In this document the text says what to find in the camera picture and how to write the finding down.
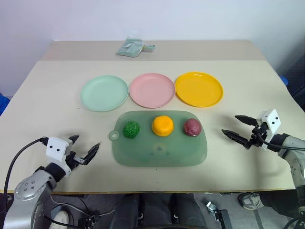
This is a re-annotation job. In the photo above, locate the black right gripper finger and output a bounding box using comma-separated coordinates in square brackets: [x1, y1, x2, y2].
[234, 115, 258, 127]
[221, 129, 251, 148]

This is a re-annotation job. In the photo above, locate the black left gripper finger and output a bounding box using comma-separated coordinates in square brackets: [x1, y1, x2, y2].
[82, 142, 101, 166]
[68, 134, 80, 146]

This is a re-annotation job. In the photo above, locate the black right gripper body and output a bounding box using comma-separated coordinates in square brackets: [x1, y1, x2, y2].
[245, 124, 268, 150]

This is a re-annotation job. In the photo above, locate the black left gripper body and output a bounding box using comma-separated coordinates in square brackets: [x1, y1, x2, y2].
[64, 151, 88, 171]

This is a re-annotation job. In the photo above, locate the dark red toy fruit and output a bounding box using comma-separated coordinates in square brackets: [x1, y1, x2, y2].
[183, 118, 203, 137]

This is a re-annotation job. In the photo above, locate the green toy vegetable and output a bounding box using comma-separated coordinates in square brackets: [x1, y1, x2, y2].
[122, 121, 141, 139]

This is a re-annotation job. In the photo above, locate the light green plate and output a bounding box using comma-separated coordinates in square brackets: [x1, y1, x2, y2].
[80, 75, 129, 112]

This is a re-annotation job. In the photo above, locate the yellow plate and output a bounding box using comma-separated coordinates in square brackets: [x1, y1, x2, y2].
[175, 71, 224, 108]

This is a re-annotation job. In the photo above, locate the orange toy fruit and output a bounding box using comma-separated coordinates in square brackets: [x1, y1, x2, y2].
[152, 115, 174, 137]

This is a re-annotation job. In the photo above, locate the pink plate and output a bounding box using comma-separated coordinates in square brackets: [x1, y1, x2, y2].
[129, 73, 176, 109]

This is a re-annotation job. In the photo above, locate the white shoe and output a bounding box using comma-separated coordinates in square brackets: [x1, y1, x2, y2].
[52, 209, 70, 225]

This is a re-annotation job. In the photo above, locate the grey sneaker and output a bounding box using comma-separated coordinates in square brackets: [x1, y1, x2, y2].
[238, 192, 265, 211]

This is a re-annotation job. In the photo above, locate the dark trouser leg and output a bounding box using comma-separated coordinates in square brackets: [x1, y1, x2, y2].
[258, 190, 301, 218]

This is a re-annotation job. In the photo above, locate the translucent green cutting board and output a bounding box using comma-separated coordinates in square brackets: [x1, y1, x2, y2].
[109, 110, 208, 168]

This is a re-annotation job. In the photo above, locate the dark furniture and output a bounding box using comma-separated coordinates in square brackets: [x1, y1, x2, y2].
[277, 40, 305, 102]

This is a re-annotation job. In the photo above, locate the dark grey rounded shape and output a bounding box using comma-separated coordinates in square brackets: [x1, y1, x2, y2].
[110, 193, 143, 229]

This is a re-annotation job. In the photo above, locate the metal clamp with black bar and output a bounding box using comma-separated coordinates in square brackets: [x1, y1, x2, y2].
[205, 201, 232, 229]

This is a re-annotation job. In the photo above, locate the crumpled green plastic bag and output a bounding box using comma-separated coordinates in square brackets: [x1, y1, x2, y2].
[115, 35, 156, 58]

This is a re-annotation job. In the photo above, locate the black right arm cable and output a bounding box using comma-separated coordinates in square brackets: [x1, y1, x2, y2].
[255, 132, 305, 151]

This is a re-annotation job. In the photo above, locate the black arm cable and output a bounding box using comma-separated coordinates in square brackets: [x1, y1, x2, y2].
[2, 137, 49, 198]
[255, 132, 305, 151]

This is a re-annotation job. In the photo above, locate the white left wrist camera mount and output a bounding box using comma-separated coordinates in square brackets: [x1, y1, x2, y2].
[44, 136, 73, 177]

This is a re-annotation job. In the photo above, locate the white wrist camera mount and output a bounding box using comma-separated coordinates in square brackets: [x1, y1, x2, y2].
[255, 109, 282, 151]
[44, 136, 73, 177]

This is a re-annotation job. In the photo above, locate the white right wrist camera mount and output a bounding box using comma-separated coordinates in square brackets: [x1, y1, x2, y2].
[255, 109, 282, 151]

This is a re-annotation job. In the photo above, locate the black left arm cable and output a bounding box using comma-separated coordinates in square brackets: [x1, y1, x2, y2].
[2, 137, 49, 198]

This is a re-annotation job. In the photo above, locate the black box with cables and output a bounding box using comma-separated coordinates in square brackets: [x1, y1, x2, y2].
[76, 214, 99, 229]

